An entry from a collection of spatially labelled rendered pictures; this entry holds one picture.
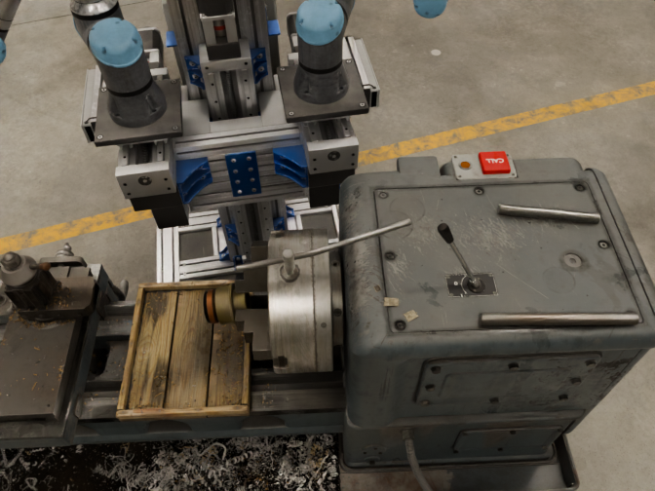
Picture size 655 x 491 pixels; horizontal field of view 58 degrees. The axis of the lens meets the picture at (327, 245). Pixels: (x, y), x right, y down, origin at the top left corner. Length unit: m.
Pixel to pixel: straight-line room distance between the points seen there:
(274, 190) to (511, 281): 0.89
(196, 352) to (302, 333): 0.41
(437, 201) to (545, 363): 0.39
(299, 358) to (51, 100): 2.87
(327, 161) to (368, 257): 0.49
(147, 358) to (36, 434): 0.28
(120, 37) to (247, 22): 0.35
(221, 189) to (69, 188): 1.56
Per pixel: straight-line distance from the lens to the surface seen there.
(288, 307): 1.16
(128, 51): 1.53
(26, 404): 1.48
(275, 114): 1.74
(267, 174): 1.78
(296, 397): 1.44
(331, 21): 1.52
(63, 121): 3.65
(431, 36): 4.00
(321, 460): 1.71
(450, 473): 1.75
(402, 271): 1.15
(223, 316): 1.30
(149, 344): 1.55
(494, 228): 1.25
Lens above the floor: 2.20
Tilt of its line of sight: 53 degrees down
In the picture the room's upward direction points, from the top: 1 degrees counter-clockwise
